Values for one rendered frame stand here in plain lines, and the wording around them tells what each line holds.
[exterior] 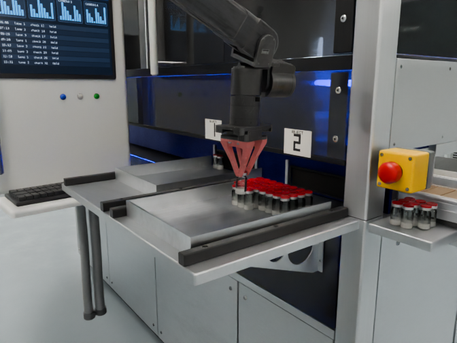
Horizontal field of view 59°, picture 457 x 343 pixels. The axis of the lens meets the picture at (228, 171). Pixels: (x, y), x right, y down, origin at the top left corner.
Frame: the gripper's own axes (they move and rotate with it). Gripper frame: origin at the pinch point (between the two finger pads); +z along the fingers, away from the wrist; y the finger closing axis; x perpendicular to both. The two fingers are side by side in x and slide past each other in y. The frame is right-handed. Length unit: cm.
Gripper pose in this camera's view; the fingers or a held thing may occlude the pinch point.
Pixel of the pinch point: (242, 171)
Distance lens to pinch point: 78.7
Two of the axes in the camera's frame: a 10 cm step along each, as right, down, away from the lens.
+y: 6.2, -1.5, 7.7
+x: -7.9, -1.6, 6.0
